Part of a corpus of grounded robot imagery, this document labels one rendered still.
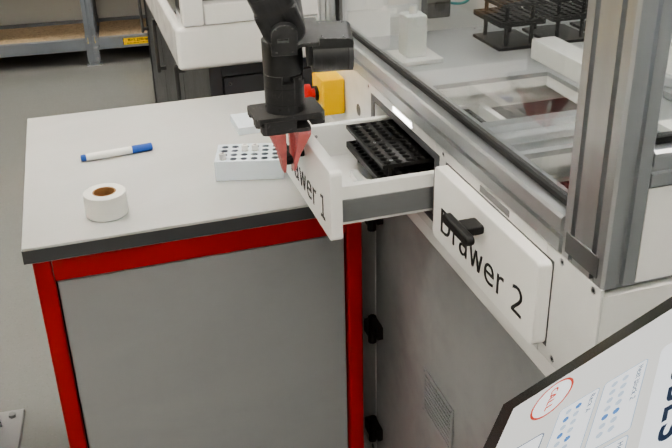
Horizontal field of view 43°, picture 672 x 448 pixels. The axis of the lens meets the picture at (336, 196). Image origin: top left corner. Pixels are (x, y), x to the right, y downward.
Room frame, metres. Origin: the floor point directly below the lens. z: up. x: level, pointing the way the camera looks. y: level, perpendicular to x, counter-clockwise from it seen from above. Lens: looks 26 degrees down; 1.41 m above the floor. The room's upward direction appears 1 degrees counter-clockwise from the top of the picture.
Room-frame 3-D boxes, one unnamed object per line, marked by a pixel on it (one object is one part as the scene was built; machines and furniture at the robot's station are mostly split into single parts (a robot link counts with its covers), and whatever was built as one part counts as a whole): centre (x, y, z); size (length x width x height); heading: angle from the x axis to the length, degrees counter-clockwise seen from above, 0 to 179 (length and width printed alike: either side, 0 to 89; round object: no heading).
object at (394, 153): (1.27, -0.15, 0.87); 0.22 x 0.18 x 0.06; 107
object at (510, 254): (0.95, -0.19, 0.87); 0.29 x 0.02 x 0.11; 17
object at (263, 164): (1.46, 0.16, 0.78); 0.12 x 0.08 x 0.04; 91
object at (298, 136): (1.17, 0.08, 0.93); 0.07 x 0.07 x 0.09; 17
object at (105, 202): (1.30, 0.39, 0.78); 0.07 x 0.07 x 0.04
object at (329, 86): (1.56, 0.01, 0.88); 0.07 x 0.05 x 0.07; 17
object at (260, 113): (1.17, 0.07, 1.01); 0.10 x 0.07 x 0.07; 107
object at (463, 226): (0.94, -0.16, 0.91); 0.07 x 0.04 x 0.01; 17
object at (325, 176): (1.21, 0.04, 0.87); 0.29 x 0.02 x 0.11; 17
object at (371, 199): (1.27, -0.16, 0.86); 0.40 x 0.26 x 0.06; 107
